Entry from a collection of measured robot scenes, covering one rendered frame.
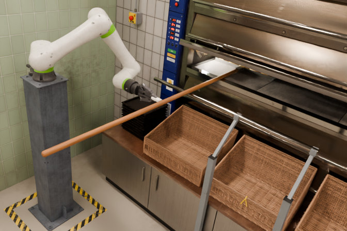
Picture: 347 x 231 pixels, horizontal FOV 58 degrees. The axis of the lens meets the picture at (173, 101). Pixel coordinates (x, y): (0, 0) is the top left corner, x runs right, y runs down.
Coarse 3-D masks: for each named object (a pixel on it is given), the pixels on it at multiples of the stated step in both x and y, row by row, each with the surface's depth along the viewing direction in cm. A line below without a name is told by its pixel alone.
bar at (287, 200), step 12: (168, 84) 224; (192, 96) 213; (216, 108) 202; (252, 120) 188; (228, 132) 192; (276, 132) 179; (300, 144) 172; (216, 156) 189; (312, 156) 168; (204, 180) 196; (300, 180) 165; (204, 192) 199; (204, 204) 203; (288, 204) 161; (204, 216) 211; (276, 228) 170
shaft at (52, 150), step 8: (232, 72) 250; (208, 80) 228; (216, 80) 234; (192, 88) 214; (176, 96) 201; (152, 104) 187; (160, 104) 190; (136, 112) 177; (144, 112) 181; (120, 120) 168; (128, 120) 173; (96, 128) 158; (104, 128) 160; (80, 136) 151; (88, 136) 153; (64, 144) 144; (72, 144) 147; (48, 152) 138
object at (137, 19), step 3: (129, 12) 272; (132, 12) 270; (135, 12) 269; (138, 12) 271; (129, 15) 274; (132, 15) 271; (135, 15) 269; (138, 15) 270; (141, 15) 273; (135, 18) 269; (138, 18) 271; (141, 18) 274; (129, 21) 276; (132, 21) 273; (135, 21) 271; (138, 21) 273; (135, 24) 272
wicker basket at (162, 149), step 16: (176, 112) 263; (192, 112) 262; (160, 128) 252; (176, 128) 272; (192, 128) 262; (224, 128) 245; (144, 144) 242; (160, 144) 256; (176, 144) 259; (192, 144) 262; (208, 144) 254; (224, 144) 246; (160, 160) 235; (176, 160) 224; (192, 160) 242; (192, 176) 225
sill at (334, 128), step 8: (192, 72) 255; (200, 72) 250; (208, 72) 251; (224, 80) 239; (232, 88) 234; (240, 88) 230; (248, 88) 231; (256, 96) 223; (264, 96) 220; (272, 104) 217; (280, 104) 213; (288, 104) 213; (296, 112) 207; (304, 112) 204; (312, 120) 201; (320, 120) 198; (328, 120) 198; (328, 128) 196; (336, 128) 193; (344, 128) 191
